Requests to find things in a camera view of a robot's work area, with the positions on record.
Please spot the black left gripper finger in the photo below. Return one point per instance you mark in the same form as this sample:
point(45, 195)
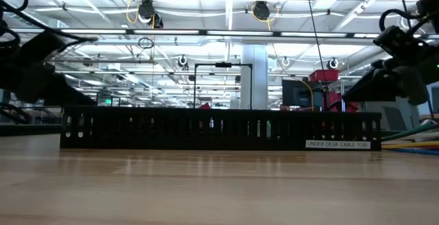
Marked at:
point(70, 96)

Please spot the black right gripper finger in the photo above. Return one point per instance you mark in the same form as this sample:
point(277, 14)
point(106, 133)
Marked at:
point(370, 89)

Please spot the grey office chair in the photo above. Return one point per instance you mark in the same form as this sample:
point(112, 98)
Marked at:
point(394, 115)

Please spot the red storage bin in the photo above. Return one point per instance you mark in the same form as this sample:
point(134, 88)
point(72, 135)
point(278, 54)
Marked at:
point(334, 101)

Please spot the red lidded tote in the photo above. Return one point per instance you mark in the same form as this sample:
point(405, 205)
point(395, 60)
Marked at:
point(324, 75)

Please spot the black monitor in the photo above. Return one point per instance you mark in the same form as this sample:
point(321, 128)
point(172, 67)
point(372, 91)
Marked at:
point(298, 93)

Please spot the white building column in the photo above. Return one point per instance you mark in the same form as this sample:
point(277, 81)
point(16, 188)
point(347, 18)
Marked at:
point(254, 81)

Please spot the silver ceiling air duct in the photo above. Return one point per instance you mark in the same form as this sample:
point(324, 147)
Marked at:
point(360, 65)

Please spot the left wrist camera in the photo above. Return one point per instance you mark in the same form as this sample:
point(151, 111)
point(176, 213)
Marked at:
point(39, 48)

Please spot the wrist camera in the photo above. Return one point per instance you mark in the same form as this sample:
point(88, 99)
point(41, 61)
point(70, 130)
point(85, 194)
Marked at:
point(39, 48)
point(398, 43)

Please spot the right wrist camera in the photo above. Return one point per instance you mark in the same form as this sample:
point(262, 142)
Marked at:
point(398, 43)

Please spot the black aluminium table frame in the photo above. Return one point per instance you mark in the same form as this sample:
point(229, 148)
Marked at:
point(31, 129)

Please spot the black gantry frame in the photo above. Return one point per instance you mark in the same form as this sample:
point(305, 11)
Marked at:
point(223, 64)

